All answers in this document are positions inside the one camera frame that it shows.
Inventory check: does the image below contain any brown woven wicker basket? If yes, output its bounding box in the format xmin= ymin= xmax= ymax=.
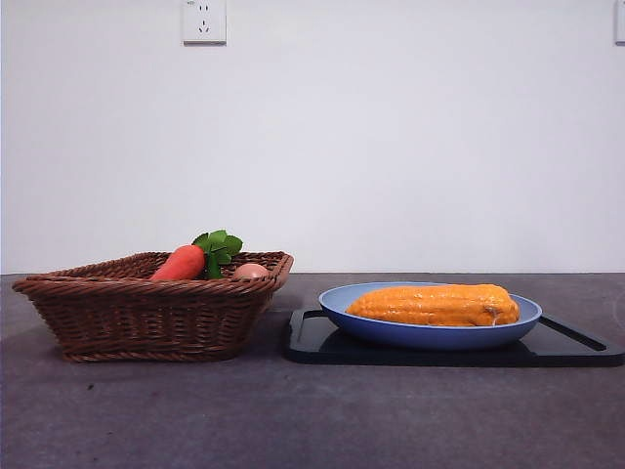
xmin=11 ymin=250 xmax=296 ymax=364

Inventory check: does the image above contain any white wall socket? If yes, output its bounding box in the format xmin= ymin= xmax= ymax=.
xmin=182 ymin=0 xmax=228 ymax=48

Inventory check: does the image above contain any pale brown egg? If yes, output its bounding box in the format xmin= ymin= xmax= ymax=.
xmin=229 ymin=262 xmax=271 ymax=281

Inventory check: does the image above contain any yellow-orange corn cob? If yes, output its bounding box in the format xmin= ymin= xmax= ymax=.
xmin=344 ymin=283 xmax=521 ymax=328

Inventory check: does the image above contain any dark green rectangular tray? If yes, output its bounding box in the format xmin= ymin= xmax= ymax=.
xmin=284 ymin=307 xmax=625 ymax=368

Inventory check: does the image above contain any orange carrot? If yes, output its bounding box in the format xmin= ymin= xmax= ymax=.
xmin=147 ymin=243 xmax=207 ymax=282

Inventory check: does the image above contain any light blue round plate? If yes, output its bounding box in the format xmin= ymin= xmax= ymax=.
xmin=317 ymin=281 xmax=544 ymax=353

